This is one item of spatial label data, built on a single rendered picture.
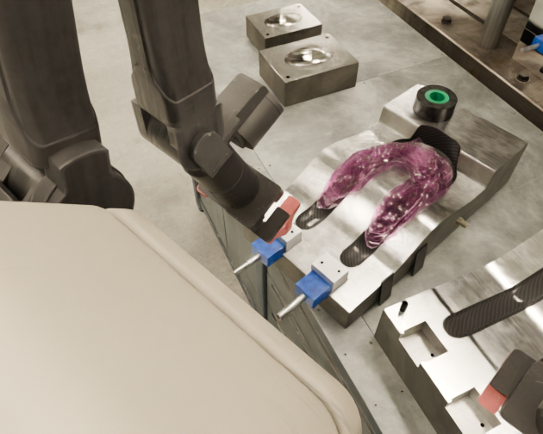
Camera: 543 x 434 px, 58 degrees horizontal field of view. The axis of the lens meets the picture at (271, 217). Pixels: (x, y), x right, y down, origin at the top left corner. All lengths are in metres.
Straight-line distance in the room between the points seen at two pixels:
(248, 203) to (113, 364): 0.46
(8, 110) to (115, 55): 2.66
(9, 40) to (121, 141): 2.09
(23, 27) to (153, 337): 0.22
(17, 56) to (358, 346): 0.65
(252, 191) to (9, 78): 0.33
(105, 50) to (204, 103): 2.66
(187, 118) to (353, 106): 0.81
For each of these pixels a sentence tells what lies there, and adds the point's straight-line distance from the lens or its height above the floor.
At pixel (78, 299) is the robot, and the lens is 0.21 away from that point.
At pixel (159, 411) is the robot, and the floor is 1.38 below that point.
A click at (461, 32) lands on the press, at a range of 1.63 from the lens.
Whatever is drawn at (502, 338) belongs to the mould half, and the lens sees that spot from 0.80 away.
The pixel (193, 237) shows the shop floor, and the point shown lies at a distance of 1.97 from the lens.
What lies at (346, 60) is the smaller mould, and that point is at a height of 0.87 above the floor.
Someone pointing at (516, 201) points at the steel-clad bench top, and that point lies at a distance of 1.11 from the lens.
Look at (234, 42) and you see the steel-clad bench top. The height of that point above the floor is 0.80.
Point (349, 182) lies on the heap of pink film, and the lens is 0.90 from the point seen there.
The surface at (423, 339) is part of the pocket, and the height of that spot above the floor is 0.86.
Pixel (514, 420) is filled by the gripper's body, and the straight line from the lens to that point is 0.54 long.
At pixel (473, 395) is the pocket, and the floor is 0.87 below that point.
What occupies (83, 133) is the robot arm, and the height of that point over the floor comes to 1.30.
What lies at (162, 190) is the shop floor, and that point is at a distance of 2.15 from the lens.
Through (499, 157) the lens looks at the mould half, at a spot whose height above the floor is 0.91.
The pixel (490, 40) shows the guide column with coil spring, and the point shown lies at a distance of 1.57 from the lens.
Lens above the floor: 1.54
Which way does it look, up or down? 50 degrees down
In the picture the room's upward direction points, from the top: straight up
